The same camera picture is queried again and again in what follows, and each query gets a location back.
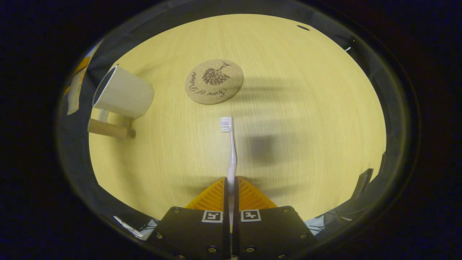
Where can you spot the light wooden desktop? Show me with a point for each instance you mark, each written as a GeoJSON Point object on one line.
{"type": "Point", "coordinates": [306, 126]}

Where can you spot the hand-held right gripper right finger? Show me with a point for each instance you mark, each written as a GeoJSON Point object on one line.
{"type": "Point", "coordinates": [249, 238]}

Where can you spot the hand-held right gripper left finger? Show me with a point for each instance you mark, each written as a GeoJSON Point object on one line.
{"type": "Point", "coordinates": [216, 238]}

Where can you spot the lilac toothbrush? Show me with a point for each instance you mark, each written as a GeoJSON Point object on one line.
{"type": "Point", "coordinates": [232, 155]}

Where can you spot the round cork coaster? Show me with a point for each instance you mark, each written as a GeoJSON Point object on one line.
{"type": "Point", "coordinates": [214, 82]}

